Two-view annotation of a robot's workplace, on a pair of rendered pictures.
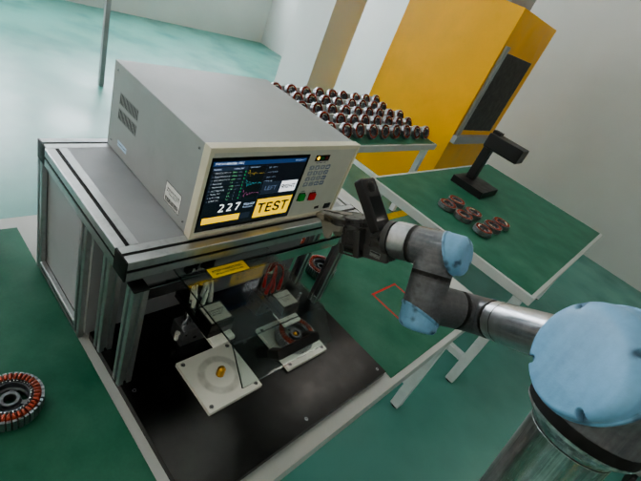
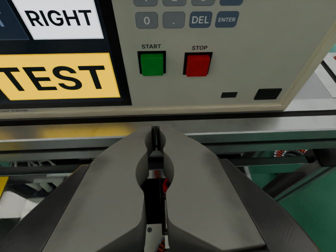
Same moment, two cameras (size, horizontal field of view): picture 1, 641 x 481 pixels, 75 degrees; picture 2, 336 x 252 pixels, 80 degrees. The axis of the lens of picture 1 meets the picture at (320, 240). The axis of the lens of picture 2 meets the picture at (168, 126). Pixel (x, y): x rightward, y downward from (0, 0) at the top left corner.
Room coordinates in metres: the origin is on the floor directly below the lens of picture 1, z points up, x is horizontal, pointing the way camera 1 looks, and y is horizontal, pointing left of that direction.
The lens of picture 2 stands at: (0.83, -0.04, 1.29)
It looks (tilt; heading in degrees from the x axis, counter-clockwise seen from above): 55 degrees down; 54
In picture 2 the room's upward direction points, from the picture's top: 1 degrees clockwise
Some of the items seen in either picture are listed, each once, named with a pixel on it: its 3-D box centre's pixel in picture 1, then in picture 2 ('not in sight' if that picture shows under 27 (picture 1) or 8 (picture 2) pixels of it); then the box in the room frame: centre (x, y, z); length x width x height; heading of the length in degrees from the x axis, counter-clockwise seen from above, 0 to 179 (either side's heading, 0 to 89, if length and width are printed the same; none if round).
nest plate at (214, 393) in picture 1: (219, 375); not in sight; (0.66, 0.09, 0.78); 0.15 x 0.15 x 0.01; 58
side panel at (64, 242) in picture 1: (65, 247); not in sight; (0.70, 0.53, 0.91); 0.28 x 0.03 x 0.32; 58
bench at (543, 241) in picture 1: (474, 250); not in sight; (2.88, -1.07, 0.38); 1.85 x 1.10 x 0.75; 148
